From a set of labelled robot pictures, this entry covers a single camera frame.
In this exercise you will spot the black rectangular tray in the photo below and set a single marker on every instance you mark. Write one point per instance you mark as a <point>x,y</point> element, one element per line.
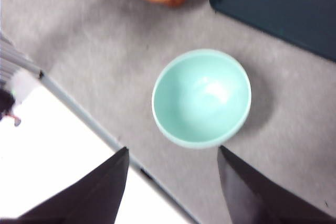
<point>283,9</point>

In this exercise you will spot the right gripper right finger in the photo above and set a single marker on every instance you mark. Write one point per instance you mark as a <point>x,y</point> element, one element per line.
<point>262,197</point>

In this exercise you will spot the grey metal table edge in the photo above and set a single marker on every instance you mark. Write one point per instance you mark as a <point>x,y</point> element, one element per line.
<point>78,106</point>

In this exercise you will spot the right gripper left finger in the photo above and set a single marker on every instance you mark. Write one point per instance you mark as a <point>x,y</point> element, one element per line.
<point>86,197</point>

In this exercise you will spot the teal ribbed bowl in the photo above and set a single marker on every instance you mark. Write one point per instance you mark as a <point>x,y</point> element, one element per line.
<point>202,98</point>

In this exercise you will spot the grey metal frame rail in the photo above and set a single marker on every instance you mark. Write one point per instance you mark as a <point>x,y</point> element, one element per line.
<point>15,58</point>

